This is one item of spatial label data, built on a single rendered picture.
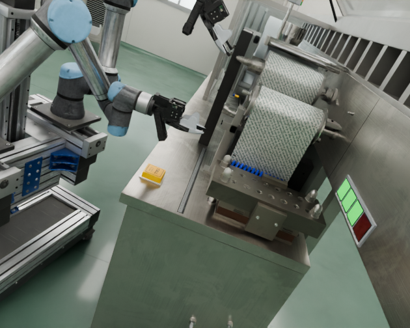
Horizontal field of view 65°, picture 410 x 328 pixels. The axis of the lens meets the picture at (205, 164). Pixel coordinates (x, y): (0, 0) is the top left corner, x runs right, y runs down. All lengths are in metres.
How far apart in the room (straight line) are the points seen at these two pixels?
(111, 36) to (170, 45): 5.35
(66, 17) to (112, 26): 0.57
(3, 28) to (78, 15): 0.42
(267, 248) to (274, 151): 0.35
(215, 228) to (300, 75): 0.70
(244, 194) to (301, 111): 0.35
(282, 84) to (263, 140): 0.29
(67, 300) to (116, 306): 0.50
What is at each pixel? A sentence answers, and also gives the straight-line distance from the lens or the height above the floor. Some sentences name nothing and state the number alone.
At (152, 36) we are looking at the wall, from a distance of 6.98.
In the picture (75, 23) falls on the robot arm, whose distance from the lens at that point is 1.03.
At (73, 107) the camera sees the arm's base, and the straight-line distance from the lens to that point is 1.60.
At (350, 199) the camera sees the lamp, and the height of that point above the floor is 1.19.
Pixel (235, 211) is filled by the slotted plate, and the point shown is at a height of 0.94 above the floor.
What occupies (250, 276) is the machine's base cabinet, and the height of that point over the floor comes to 0.77.
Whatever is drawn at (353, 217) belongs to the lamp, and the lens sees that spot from 0.91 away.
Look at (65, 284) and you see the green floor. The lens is 1.94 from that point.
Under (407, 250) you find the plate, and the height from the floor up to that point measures 1.25.
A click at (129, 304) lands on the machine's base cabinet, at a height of 0.41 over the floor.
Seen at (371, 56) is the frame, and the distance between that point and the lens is 1.41.
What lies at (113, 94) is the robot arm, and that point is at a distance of 1.19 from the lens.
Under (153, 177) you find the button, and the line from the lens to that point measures 1.15.
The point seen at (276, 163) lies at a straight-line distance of 1.21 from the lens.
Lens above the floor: 1.53
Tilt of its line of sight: 27 degrees down
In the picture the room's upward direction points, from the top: 22 degrees clockwise
